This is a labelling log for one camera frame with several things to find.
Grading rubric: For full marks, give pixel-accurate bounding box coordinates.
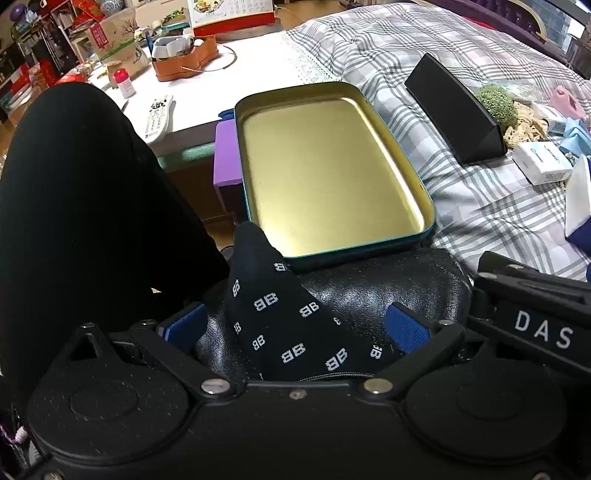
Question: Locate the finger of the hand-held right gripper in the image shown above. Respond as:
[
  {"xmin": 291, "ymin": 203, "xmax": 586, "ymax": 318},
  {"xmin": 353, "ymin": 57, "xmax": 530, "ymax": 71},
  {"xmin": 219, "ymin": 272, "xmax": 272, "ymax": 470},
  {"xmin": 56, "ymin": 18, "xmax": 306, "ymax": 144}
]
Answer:
[{"xmin": 475, "ymin": 250, "xmax": 591, "ymax": 301}]

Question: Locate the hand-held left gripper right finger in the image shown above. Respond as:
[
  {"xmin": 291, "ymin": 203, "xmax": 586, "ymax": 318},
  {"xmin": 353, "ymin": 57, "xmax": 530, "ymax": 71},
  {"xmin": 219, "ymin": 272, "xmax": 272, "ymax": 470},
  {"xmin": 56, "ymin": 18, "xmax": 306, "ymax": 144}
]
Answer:
[{"xmin": 360, "ymin": 302, "xmax": 513, "ymax": 400}]

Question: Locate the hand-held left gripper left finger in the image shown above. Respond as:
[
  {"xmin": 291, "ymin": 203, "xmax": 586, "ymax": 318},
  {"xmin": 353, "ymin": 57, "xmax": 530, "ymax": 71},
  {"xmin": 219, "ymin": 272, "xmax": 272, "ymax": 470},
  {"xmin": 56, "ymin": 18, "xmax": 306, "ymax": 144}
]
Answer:
[{"xmin": 60, "ymin": 302, "xmax": 236, "ymax": 402}]

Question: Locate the black sock with white print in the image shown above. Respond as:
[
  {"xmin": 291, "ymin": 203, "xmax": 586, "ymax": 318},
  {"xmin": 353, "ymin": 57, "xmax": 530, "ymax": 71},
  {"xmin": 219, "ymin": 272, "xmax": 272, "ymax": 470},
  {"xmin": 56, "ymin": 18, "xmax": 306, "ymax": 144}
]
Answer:
[{"xmin": 225, "ymin": 222, "xmax": 407, "ymax": 381}]

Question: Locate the white tissue pack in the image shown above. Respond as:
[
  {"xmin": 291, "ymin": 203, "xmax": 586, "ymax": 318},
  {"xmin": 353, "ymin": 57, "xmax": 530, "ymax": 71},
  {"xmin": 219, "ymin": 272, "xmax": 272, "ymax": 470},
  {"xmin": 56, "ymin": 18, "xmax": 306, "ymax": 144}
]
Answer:
[
  {"xmin": 531, "ymin": 102, "xmax": 568, "ymax": 137},
  {"xmin": 512, "ymin": 141, "xmax": 574, "ymax": 186}
]

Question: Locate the blue face mask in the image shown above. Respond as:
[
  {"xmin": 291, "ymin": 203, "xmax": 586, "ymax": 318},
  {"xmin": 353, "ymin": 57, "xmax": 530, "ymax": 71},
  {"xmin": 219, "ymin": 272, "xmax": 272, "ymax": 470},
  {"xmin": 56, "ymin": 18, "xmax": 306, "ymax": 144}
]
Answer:
[{"xmin": 561, "ymin": 117, "xmax": 591, "ymax": 160}]

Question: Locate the gold tin tray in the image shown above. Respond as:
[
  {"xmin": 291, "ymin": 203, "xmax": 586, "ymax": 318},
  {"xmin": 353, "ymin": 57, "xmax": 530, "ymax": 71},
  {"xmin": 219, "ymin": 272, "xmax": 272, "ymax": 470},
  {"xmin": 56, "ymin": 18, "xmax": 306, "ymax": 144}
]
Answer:
[{"xmin": 233, "ymin": 80, "xmax": 435, "ymax": 272}]

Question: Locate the green scrubber ball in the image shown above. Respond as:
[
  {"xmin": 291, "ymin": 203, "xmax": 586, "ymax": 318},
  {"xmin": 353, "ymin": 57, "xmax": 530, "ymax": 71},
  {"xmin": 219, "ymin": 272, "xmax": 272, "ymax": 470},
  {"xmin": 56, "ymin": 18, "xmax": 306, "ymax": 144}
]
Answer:
[{"xmin": 475, "ymin": 83, "xmax": 517, "ymax": 126}]

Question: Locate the pink soft cloth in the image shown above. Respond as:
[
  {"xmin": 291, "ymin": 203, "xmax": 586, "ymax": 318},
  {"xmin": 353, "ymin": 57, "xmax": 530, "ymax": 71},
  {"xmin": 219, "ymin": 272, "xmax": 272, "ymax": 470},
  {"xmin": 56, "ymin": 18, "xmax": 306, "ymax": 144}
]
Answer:
[{"xmin": 549, "ymin": 85, "xmax": 587, "ymax": 121}]

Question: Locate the white navy-edged cloth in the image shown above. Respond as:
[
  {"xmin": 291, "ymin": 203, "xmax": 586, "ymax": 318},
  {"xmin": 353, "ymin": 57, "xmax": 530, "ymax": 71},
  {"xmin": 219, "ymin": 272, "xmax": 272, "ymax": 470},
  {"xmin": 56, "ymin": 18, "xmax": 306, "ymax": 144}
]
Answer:
[{"xmin": 564, "ymin": 156, "xmax": 591, "ymax": 256}]

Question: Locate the beige lace doily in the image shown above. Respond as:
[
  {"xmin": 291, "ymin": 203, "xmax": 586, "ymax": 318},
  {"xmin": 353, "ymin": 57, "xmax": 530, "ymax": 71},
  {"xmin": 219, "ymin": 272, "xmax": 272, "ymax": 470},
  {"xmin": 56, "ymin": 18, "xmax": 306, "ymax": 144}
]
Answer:
[{"xmin": 501, "ymin": 102, "xmax": 550, "ymax": 149}]

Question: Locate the person's black-trousered leg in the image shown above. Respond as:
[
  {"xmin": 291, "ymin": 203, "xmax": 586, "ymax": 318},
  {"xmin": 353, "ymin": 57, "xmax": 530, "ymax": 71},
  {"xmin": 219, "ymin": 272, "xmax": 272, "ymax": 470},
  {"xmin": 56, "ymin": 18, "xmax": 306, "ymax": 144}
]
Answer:
[{"xmin": 0, "ymin": 83, "xmax": 232, "ymax": 402}]

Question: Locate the black triangular glasses case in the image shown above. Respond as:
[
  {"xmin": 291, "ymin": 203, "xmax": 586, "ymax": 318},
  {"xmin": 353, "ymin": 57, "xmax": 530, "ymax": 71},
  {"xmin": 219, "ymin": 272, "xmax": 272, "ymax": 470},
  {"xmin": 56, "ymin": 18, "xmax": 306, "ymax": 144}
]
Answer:
[{"xmin": 404, "ymin": 52, "xmax": 509, "ymax": 165}]

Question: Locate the clear plastic bag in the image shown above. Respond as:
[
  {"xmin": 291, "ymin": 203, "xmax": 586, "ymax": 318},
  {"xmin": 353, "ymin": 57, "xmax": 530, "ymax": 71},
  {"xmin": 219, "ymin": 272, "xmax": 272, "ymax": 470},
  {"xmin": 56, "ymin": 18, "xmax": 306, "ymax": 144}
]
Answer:
[{"xmin": 501, "ymin": 80, "xmax": 555, "ymax": 104}]

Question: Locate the white remote control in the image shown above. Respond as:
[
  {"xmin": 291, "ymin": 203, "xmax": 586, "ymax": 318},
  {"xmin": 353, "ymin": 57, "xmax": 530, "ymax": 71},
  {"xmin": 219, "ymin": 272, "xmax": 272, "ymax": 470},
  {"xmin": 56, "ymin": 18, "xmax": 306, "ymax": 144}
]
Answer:
[{"xmin": 141, "ymin": 95, "xmax": 175, "ymax": 141}]

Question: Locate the grey plaid blanket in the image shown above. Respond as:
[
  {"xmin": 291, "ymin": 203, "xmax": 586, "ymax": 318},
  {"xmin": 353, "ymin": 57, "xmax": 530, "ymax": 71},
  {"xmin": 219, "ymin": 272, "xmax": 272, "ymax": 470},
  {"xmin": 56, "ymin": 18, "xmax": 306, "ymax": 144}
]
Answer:
[{"xmin": 281, "ymin": 2, "xmax": 591, "ymax": 282}]

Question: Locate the white bottle with red cap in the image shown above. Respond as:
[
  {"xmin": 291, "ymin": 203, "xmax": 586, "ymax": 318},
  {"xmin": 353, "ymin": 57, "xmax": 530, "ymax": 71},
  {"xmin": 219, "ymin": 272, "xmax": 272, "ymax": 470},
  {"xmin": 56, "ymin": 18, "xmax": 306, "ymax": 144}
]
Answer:
[{"xmin": 113, "ymin": 68, "xmax": 137, "ymax": 99}]

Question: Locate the orange leather desk tray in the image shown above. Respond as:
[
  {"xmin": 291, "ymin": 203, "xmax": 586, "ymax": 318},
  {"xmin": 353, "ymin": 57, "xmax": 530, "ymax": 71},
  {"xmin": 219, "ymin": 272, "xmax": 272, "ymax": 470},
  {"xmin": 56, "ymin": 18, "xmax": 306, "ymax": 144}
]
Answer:
[{"xmin": 152, "ymin": 36, "xmax": 220, "ymax": 83}]

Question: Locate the white lace-edged tablecloth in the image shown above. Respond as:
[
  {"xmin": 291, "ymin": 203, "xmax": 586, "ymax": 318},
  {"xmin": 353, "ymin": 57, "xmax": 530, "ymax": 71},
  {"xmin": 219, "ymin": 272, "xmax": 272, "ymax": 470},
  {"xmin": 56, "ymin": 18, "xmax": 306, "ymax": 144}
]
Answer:
[{"xmin": 88, "ymin": 32, "xmax": 342, "ymax": 158}]

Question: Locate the desk calendar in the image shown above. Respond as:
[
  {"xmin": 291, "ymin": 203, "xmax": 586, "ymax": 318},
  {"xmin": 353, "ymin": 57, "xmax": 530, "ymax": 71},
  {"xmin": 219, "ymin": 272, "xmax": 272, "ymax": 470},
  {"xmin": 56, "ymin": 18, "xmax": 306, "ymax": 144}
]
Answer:
[{"xmin": 187, "ymin": 0, "xmax": 278, "ymax": 38}]

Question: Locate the cluttered storage shelf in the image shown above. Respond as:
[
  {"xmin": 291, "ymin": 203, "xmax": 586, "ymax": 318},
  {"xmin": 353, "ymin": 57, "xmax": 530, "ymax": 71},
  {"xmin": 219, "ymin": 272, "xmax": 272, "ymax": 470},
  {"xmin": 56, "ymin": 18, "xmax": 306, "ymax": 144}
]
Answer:
[{"xmin": 0, "ymin": 0, "xmax": 93, "ymax": 121}]

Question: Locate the thin cable loop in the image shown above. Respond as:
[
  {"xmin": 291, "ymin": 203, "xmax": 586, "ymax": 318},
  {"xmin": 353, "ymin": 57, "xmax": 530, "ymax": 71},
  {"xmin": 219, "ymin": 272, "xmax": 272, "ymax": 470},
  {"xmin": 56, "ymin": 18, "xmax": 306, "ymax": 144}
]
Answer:
[{"xmin": 185, "ymin": 44, "xmax": 237, "ymax": 73}]

